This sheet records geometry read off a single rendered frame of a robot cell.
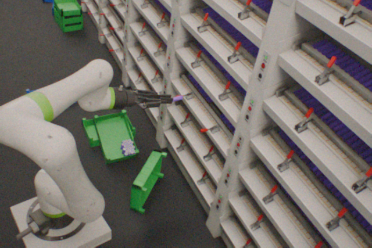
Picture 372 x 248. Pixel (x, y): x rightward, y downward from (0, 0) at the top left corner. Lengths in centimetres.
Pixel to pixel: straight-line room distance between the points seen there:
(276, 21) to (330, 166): 49
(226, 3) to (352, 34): 64
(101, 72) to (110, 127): 102
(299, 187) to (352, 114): 39
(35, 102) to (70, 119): 141
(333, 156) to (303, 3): 48
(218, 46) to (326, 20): 63
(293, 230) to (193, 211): 77
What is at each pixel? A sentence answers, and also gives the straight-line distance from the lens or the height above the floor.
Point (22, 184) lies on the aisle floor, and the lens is 220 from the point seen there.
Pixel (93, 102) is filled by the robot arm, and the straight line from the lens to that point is 145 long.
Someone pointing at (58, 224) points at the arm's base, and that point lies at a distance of 157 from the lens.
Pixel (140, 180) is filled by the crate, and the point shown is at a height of 20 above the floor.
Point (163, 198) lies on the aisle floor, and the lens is 210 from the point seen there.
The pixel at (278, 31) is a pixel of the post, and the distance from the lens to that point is 122.
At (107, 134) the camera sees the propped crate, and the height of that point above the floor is 8.
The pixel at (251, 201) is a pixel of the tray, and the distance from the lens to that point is 169.
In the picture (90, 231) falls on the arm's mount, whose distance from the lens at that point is 156.
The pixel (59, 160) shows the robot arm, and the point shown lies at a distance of 101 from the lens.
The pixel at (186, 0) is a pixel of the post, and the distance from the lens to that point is 180.
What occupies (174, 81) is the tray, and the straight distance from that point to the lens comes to 200.
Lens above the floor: 167
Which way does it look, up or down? 38 degrees down
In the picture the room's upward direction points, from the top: 10 degrees clockwise
